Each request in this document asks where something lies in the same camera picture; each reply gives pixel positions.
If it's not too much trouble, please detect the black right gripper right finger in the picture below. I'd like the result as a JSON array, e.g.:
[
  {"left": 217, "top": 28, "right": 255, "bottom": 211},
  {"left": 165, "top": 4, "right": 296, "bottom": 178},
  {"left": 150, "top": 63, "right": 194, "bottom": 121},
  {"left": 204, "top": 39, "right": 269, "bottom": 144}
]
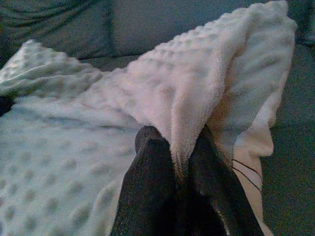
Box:
[{"left": 183, "top": 124, "right": 264, "bottom": 236}]

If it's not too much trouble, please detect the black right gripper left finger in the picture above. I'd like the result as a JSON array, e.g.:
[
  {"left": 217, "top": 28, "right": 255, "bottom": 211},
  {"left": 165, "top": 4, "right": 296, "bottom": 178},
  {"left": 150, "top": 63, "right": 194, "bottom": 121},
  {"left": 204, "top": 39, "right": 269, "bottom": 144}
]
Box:
[{"left": 111, "top": 125, "right": 184, "bottom": 236}]

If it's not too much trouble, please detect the white dotted plush pillow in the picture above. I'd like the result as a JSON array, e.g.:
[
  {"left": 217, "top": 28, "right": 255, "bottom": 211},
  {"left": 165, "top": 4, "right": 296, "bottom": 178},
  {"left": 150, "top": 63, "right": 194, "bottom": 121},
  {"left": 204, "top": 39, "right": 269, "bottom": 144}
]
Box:
[{"left": 0, "top": 0, "right": 297, "bottom": 236}]

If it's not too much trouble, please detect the grey-green fabric sofa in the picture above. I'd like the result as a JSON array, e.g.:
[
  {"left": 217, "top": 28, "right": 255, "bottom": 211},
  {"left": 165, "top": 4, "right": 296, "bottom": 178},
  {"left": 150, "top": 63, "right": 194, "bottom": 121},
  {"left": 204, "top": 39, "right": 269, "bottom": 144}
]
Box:
[{"left": 0, "top": 0, "right": 315, "bottom": 236}]

